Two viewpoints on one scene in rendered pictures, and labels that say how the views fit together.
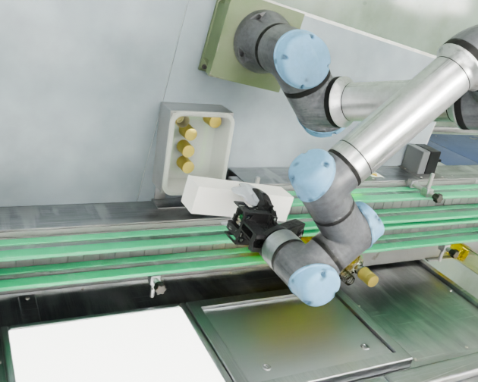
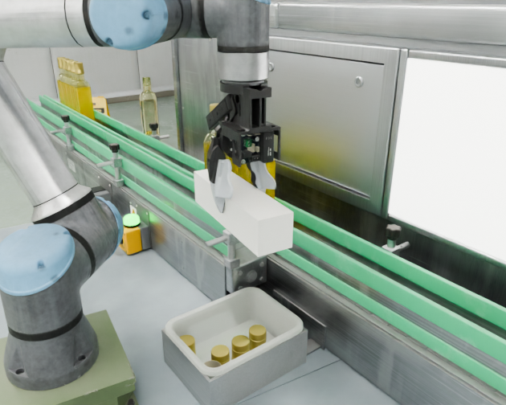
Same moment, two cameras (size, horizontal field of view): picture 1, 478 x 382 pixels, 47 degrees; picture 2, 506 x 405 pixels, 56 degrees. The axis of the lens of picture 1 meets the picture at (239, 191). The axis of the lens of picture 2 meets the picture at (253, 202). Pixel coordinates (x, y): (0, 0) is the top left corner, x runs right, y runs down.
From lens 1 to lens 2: 0.63 m
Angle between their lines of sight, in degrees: 30
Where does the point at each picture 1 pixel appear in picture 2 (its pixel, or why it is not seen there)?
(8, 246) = not seen: outside the picture
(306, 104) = (88, 230)
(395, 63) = not seen: hidden behind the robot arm
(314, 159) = (107, 10)
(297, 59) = (34, 251)
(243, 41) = (61, 362)
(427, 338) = not seen: hidden behind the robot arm
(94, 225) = (408, 348)
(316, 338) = (299, 98)
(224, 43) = (81, 387)
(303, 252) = (222, 14)
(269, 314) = (316, 153)
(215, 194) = (251, 207)
